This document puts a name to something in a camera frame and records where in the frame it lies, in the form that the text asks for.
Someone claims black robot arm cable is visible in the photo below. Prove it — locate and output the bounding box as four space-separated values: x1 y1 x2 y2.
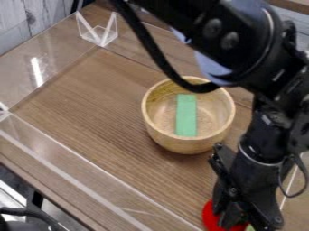
107 0 222 94

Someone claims red plush object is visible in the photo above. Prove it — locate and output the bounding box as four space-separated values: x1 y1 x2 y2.
202 200 249 231

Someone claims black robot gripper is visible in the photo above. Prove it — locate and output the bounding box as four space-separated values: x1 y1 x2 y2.
208 143 293 231

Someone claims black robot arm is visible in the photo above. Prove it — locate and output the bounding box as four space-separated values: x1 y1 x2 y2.
115 0 309 231

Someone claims black cable lower left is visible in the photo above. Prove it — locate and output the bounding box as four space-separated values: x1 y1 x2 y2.
0 206 61 231

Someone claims clear acrylic front wall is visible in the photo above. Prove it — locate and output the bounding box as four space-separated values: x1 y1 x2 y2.
0 105 203 231

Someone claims wooden bowl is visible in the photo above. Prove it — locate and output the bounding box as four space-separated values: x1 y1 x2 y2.
141 79 235 154

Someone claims clear acrylic corner bracket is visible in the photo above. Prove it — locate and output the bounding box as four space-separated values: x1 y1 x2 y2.
75 12 117 48

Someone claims green rectangular block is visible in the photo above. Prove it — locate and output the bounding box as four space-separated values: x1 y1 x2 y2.
175 94 196 137

